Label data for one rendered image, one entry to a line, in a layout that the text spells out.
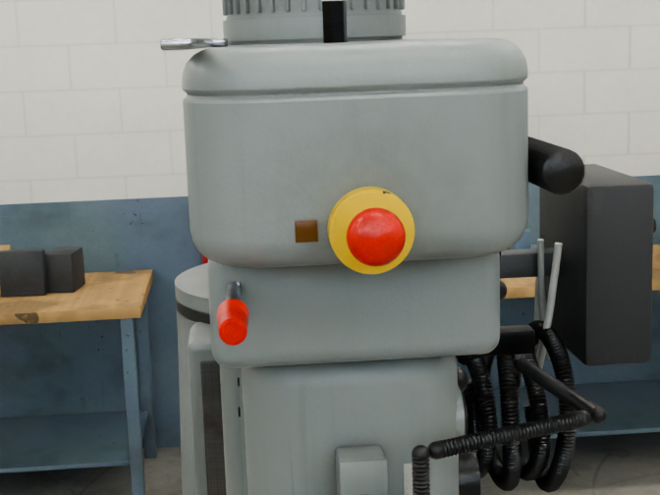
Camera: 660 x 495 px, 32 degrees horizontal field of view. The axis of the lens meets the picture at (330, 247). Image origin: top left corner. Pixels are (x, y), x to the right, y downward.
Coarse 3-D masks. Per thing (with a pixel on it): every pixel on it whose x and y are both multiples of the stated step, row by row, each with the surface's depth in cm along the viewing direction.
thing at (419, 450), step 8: (416, 448) 86; (424, 448) 86; (416, 456) 86; (424, 456) 86; (416, 464) 86; (424, 464) 86; (416, 472) 86; (424, 472) 86; (416, 480) 86; (424, 480) 86; (416, 488) 86; (424, 488) 86
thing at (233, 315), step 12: (228, 288) 88; (240, 288) 90; (228, 300) 82; (240, 300) 86; (228, 312) 78; (240, 312) 79; (228, 324) 77; (240, 324) 77; (228, 336) 77; (240, 336) 77
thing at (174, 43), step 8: (168, 40) 72; (176, 40) 72; (184, 40) 72; (192, 40) 73; (200, 40) 80; (208, 40) 87; (216, 40) 92; (224, 40) 92; (168, 48) 72; (176, 48) 72; (184, 48) 72; (192, 48) 74
